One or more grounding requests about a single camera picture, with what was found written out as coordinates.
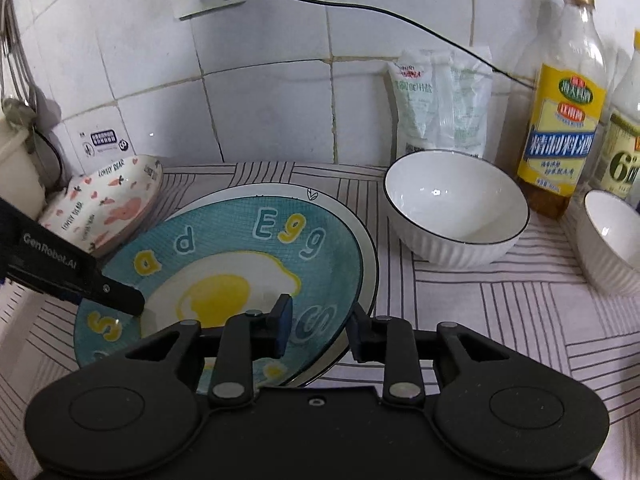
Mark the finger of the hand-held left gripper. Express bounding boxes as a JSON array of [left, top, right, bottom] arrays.
[[82, 271, 147, 317]]

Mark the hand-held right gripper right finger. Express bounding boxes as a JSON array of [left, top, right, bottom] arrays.
[[348, 304, 511, 407]]

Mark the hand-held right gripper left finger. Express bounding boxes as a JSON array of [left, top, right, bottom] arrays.
[[122, 294, 294, 409]]

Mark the white plate with black rim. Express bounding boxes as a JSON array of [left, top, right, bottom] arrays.
[[165, 182, 379, 388]]

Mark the white bunny carrot plate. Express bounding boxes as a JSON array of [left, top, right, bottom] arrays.
[[37, 155, 165, 258]]

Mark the teal fried egg plate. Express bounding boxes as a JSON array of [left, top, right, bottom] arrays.
[[73, 196, 366, 396]]

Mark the white ribbed bowl black rim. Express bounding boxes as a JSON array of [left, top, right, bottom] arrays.
[[383, 150, 531, 267], [576, 189, 640, 297]]

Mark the cream plastic container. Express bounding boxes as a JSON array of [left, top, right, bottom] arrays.
[[0, 115, 46, 221]]

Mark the striped pink tablecloth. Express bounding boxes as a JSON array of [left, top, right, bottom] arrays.
[[0, 160, 640, 480]]

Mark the round pot lid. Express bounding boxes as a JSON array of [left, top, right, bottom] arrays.
[[30, 125, 67, 192]]

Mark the white seasoning bag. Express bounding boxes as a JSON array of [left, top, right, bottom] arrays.
[[387, 50, 451, 162], [435, 46, 493, 161]]

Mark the yellow label oil bottle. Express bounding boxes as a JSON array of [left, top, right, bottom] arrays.
[[510, 0, 608, 220]]

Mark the clear vinegar bottle yellow cap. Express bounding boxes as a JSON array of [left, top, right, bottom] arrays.
[[592, 30, 640, 201]]

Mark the black and white wall sticker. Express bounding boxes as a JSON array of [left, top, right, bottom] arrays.
[[79, 127, 132, 158]]

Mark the black power cable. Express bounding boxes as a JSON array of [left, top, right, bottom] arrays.
[[210, 0, 538, 92]]

